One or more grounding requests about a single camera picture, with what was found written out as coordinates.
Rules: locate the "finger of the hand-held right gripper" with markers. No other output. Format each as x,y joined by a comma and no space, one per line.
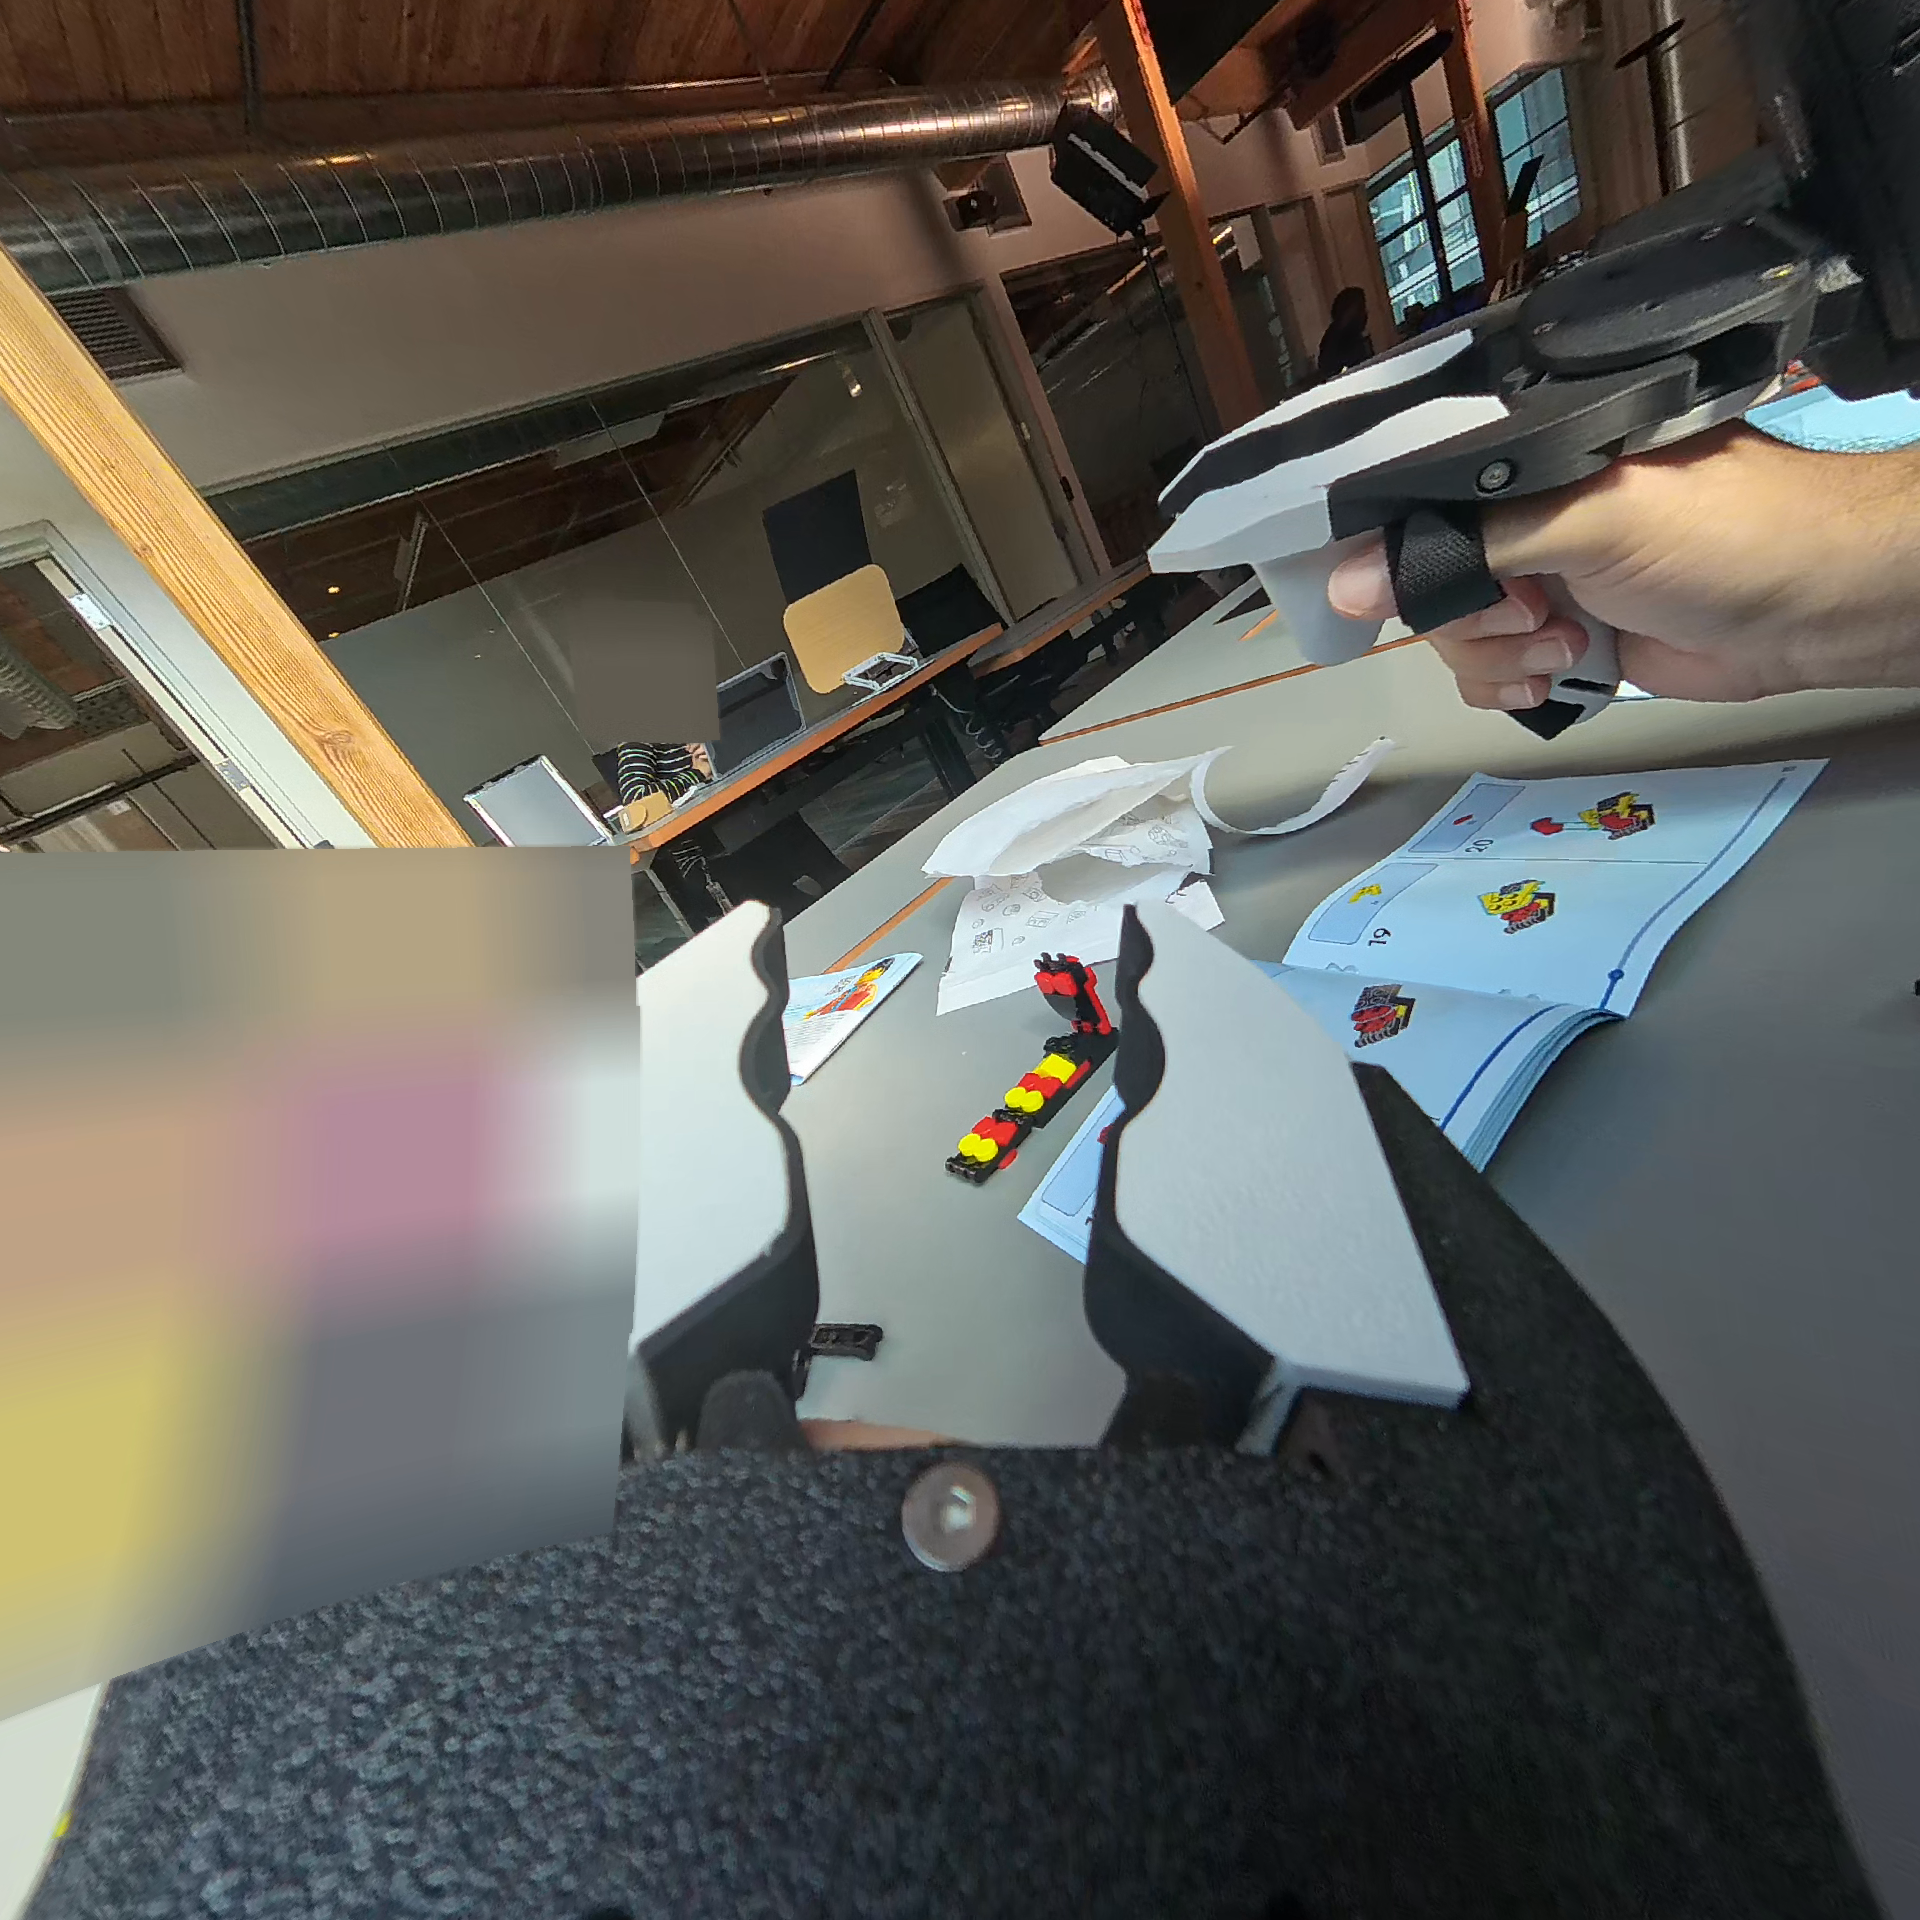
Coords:
1290,510
1350,398

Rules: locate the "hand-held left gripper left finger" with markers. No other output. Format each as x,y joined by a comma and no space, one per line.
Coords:
704,1140

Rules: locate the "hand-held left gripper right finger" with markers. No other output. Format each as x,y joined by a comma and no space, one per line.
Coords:
1275,1201

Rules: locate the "black red yellow brick model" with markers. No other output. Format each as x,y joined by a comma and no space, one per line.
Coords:
1035,1089

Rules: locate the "person's right hand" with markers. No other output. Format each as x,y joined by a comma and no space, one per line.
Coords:
1755,570

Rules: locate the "small closed instruction leaflet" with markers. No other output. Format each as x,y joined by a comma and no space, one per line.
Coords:
849,1005

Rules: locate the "large window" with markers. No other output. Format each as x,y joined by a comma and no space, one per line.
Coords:
1530,150

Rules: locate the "light blue instruction sheet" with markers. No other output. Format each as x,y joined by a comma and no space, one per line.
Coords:
1072,1185

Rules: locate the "adjoining grey table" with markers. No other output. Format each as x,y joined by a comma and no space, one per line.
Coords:
1170,690

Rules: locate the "small black brick piece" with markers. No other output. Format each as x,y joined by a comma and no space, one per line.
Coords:
840,1339

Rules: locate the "white paper strip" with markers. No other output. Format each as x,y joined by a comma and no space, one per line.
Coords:
1304,811

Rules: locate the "black studio light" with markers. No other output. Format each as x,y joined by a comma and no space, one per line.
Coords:
1107,165

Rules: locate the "black office chair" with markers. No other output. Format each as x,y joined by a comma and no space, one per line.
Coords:
945,609

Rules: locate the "silver laptop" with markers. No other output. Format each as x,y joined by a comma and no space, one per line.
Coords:
524,803

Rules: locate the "torn white paper bag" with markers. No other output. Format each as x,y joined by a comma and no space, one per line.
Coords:
1051,818

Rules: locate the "open light blue instruction booklet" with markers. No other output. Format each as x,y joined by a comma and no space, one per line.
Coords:
1545,915

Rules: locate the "long wood-edged table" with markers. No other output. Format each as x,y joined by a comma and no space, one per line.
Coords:
840,729

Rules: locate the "tan backed chair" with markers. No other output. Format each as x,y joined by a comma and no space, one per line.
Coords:
849,630

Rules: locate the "glass door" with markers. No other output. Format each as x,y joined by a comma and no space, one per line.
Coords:
105,720

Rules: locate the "reddish wooden post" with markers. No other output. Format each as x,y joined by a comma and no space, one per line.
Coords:
1179,194

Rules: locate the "black wall panel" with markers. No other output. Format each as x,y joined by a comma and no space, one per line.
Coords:
814,529

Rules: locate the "light wooden post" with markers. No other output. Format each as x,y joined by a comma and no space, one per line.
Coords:
195,601

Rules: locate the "metal ventilation duct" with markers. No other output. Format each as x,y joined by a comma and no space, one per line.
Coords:
524,165

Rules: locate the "wall vent grille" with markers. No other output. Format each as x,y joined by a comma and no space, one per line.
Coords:
113,333

